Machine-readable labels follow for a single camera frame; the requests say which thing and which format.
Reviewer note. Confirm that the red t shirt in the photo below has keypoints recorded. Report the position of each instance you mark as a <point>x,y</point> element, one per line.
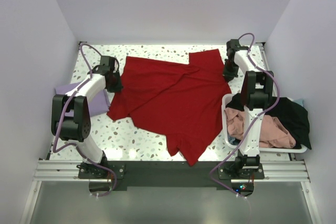
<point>180,101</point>

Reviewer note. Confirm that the folded lavender t shirt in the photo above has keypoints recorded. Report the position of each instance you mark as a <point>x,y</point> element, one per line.
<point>98,105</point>

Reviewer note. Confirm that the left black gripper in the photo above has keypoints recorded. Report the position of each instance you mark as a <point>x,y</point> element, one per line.
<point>119,86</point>

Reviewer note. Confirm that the aluminium frame rail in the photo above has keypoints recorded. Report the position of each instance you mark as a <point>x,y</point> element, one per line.
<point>274,171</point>

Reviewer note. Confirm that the pink t shirt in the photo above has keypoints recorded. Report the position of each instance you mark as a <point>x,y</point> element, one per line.
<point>273,133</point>

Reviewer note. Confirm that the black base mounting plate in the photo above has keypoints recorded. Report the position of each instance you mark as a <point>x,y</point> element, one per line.
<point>121,175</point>

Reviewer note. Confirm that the light blue garment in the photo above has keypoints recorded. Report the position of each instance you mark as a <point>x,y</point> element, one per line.
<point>299,102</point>

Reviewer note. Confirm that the white laundry basket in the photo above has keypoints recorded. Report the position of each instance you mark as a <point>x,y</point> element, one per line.
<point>225,101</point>

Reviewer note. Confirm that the dark blue garment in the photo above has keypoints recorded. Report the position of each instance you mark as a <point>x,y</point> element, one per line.
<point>233,141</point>

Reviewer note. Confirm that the black t shirt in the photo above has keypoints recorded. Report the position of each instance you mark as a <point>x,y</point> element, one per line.
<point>291,115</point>

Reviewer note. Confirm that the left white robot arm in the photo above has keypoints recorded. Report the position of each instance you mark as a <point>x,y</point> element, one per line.
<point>70,116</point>

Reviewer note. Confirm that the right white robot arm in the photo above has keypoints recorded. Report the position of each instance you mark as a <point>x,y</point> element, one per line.
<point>255,95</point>

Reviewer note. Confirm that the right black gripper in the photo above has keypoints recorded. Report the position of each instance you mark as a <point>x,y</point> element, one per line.
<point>229,76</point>

